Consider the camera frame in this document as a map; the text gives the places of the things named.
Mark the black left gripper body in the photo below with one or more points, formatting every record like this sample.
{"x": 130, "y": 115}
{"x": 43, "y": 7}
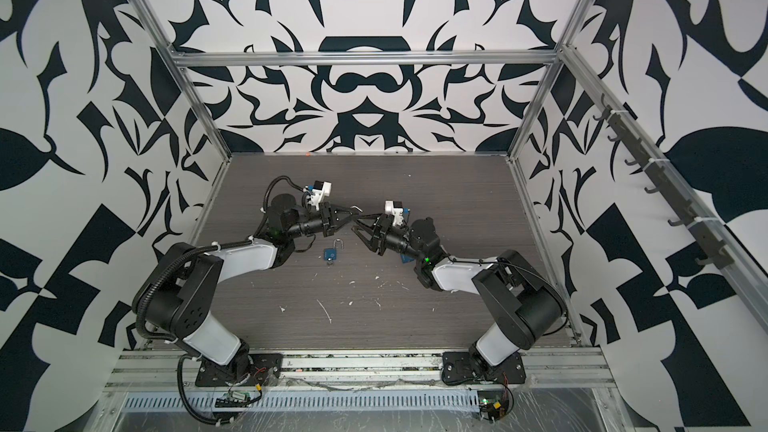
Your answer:
{"x": 328, "y": 229}

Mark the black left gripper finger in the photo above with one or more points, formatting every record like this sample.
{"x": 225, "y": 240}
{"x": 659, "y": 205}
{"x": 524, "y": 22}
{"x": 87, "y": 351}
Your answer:
{"x": 351, "y": 211}
{"x": 342, "y": 220}

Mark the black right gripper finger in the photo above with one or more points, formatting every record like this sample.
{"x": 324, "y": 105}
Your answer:
{"x": 367, "y": 234}
{"x": 368, "y": 218}

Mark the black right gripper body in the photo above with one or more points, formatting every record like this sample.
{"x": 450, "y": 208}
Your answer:
{"x": 382, "y": 242}

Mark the blue padlock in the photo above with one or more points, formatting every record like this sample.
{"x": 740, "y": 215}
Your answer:
{"x": 330, "y": 254}
{"x": 407, "y": 258}

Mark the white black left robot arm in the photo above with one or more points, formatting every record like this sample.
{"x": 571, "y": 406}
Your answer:
{"x": 174, "y": 303}

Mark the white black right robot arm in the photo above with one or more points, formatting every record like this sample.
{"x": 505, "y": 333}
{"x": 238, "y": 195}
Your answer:
{"x": 523, "y": 304}

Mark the right circuit board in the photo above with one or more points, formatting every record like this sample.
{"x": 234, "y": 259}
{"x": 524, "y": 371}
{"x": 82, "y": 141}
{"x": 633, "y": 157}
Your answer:
{"x": 495, "y": 409}

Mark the circuit board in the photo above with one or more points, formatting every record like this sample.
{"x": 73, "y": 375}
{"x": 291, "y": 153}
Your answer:
{"x": 495, "y": 409}
{"x": 239, "y": 399}

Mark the left circuit board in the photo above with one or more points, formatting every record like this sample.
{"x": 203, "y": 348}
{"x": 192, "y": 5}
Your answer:
{"x": 239, "y": 399}

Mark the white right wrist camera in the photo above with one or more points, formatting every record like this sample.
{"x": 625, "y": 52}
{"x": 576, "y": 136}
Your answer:
{"x": 396, "y": 210}

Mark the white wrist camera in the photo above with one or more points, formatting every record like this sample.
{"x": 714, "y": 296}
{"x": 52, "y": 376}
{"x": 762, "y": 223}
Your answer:
{"x": 316, "y": 194}
{"x": 396, "y": 210}

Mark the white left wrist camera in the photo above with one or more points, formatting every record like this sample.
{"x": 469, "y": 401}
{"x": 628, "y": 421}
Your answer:
{"x": 316, "y": 194}

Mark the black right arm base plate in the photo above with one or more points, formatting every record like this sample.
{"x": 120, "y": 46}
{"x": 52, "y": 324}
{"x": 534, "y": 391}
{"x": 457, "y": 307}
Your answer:
{"x": 459, "y": 368}

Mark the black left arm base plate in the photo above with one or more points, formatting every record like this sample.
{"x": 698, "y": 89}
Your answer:
{"x": 251, "y": 370}

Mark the white slotted cable duct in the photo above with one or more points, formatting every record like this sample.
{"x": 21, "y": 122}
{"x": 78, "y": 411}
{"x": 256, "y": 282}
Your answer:
{"x": 322, "y": 400}

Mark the aluminium frame horizontal bar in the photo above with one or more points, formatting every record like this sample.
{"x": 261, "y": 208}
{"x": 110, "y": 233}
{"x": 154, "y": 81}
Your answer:
{"x": 360, "y": 58}

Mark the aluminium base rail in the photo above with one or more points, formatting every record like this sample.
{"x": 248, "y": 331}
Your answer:
{"x": 543, "y": 367}

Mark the aluminium frame corner post left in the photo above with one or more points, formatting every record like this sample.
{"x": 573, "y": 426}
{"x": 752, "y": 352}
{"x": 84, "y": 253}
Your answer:
{"x": 167, "y": 52}

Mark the aluminium frame corner post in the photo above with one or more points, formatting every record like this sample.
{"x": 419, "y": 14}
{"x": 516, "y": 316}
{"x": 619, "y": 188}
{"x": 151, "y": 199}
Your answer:
{"x": 573, "y": 26}
{"x": 167, "y": 52}

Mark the aluminium frame corner post right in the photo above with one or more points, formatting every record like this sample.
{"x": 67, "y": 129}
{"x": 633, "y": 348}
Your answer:
{"x": 573, "y": 26}

